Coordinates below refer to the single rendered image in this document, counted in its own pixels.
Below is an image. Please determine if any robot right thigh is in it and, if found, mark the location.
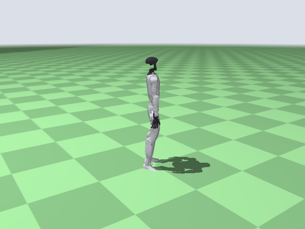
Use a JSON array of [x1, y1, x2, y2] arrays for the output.
[[147, 111, 160, 145]]

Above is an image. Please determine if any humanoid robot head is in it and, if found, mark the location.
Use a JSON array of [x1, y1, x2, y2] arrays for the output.
[[145, 57, 158, 75]]

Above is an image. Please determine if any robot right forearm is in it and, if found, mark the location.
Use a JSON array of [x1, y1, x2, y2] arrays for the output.
[[152, 95, 159, 117]]

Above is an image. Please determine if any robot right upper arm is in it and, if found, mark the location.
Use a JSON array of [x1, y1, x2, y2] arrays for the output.
[[150, 76, 160, 99]]

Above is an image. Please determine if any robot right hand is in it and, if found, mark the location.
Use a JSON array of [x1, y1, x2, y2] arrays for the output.
[[151, 113, 160, 128]]

